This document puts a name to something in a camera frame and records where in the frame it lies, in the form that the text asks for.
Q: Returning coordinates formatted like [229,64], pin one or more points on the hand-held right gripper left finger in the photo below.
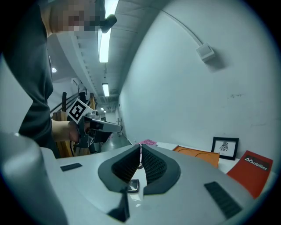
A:
[87,186]

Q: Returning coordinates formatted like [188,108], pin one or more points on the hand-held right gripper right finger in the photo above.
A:
[193,197]

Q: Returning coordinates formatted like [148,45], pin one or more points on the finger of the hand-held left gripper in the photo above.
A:
[101,136]
[109,126]

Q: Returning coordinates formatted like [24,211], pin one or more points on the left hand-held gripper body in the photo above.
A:
[79,112]

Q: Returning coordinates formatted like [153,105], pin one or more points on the orange leather tray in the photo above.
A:
[197,154]

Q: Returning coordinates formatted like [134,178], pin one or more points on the small square dark box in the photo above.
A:
[133,186]

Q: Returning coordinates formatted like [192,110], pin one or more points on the person's left forearm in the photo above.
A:
[62,130]

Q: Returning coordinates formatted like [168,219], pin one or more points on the white curved table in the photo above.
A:
[222,165]

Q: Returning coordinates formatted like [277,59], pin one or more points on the short ceiling light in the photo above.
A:
[105,89]

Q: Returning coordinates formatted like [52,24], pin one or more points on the pink book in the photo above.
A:
[149,142]

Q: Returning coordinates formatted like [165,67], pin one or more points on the red book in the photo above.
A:
[248,175]

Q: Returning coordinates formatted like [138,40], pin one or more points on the person's black shirt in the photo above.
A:
[28,77]

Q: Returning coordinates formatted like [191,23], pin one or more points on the long ceiling light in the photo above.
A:
[104,44]

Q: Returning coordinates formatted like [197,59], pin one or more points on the person's head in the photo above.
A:
[65,17]

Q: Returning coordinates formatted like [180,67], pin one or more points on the black picture frame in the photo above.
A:
[225,147]

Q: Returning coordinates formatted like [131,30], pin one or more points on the black head-mounted camera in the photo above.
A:
[108,23]

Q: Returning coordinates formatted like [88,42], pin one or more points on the white wall junction box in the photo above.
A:
[205,52]

